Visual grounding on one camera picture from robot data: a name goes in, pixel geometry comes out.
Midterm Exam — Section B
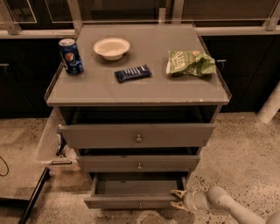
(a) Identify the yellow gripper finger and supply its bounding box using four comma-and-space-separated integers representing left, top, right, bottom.
171, 190, 187, 199
170, 201, 187, 211

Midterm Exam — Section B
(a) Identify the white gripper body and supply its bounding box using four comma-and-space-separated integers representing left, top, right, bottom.
183, 191, 207, 212

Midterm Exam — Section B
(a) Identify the grey bottom drawer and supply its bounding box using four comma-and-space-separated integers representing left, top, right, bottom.
84, 172, 188, 210

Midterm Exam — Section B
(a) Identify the grey drawer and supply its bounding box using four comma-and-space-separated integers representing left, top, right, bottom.
76, 155, 200, 172
60, 123, 214, 149
84, 172, 188, 210

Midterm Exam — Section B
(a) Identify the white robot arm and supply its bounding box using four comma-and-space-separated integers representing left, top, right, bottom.
171, 186, 280, 224

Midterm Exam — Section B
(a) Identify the grey top drawer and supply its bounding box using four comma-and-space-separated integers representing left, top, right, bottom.
60, 123, 214, 149

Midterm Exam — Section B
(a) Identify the grey middle drawer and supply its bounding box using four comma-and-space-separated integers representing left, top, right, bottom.
76, 155, 200, 172

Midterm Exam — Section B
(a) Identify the grey drawer cabinet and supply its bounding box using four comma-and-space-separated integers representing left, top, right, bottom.
44, 24, 233, 191

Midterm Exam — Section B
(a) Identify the white table leg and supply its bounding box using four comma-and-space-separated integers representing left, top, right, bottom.
257, 81, 280, 124

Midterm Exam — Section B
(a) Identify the dark blue candy bar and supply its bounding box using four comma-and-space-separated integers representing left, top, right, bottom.
115, 65, 152, 83

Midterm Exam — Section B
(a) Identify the green chip bag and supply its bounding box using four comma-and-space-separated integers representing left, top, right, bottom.
166, 51, 216, 77

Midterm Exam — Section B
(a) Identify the black metal bar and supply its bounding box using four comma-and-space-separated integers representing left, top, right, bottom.
17, 167, 50, 224

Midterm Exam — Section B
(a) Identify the clear plastic bin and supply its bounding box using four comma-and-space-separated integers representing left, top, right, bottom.
36, 110, 80, 172

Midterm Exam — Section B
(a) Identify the white paper bowl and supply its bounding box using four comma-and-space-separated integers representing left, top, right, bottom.
94, 38, 130, 61

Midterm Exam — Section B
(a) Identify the blue pepsi can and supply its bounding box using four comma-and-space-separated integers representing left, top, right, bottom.
59, 38, 83, 75

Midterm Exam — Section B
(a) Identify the metal window rail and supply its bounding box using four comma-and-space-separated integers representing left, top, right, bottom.
0, 0, 280, 39

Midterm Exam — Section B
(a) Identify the black cable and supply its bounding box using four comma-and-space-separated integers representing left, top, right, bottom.
0, 155, 10, 178

